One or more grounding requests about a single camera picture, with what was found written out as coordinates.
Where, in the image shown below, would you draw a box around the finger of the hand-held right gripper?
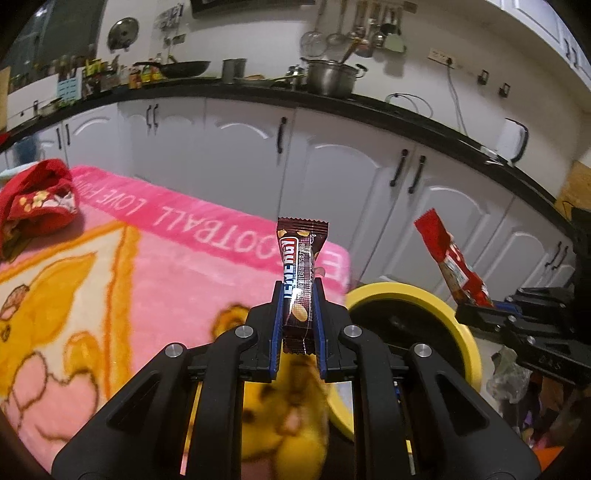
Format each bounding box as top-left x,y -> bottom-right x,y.
492,287 -> 575,344
455,304 -> 574,385

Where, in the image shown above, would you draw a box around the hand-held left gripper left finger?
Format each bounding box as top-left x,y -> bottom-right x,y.
51,279 -> 286,480

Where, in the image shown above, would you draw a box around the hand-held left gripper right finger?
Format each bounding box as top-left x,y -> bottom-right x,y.
310,279 -> 541,480

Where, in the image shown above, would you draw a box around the brown candy bar wrapper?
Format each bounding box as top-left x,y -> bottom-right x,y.
276,217 -> 329,355

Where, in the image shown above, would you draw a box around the yellow trash bin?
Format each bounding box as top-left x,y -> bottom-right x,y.
323,282 -> 483,439

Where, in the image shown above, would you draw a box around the red snack wrapper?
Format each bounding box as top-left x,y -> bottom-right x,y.
414,209 -> 494,309

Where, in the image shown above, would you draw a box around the clear crumpled plastic bag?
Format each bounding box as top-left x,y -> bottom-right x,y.
485,346 -> 533,408

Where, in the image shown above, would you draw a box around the pink cartoon blanket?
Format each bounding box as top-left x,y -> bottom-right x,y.
0,165 -> 354,480

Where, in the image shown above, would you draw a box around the orange cloth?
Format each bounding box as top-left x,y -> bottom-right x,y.
538,445 -> 572,472

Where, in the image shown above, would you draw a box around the white kitchen base cabinets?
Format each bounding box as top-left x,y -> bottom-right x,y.
0,97 -> 578,303

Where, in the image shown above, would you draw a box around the black kitchen countertop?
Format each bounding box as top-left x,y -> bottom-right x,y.
0,78 -> 573,232

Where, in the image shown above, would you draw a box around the steel stockpot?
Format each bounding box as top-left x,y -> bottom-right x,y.
301,58 -> 369,99

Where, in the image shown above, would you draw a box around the steel canister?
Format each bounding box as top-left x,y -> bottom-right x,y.
222,58 -> 247,85

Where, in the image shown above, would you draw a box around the black wok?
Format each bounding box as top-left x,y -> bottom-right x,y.
133,60 -> 212,79

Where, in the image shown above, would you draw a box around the red cloth bag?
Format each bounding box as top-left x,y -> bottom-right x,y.
0,158 -> 80,261

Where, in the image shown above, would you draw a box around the row of condiment bottles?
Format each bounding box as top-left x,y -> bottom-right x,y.
9,53 -> 162,109

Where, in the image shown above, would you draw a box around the row of hanging kitchen utensils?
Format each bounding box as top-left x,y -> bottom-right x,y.
299,0 -> 408,58

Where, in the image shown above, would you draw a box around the light blue basket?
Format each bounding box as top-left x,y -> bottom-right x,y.
58,76 -> 83,101

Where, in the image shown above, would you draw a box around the steel pan lid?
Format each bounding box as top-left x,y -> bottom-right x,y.
107,17 -> 140,51

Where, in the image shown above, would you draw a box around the dark window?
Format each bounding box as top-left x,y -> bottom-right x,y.
8,0 -> 110,89

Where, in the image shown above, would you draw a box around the white kettle with black handle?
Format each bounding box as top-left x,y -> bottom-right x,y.
496,117 -> 529,166

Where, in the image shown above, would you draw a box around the black power cable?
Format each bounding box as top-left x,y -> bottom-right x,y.
446,62 -> 468,138

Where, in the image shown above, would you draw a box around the coiled grey cable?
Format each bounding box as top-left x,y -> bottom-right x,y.
384,92 -> 434,118

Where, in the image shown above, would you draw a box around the white wall cabinets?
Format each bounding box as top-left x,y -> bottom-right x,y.
489,0 -> 591,88

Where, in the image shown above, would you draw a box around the wall rack with small tools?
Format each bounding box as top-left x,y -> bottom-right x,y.
159,4 -> 188,47

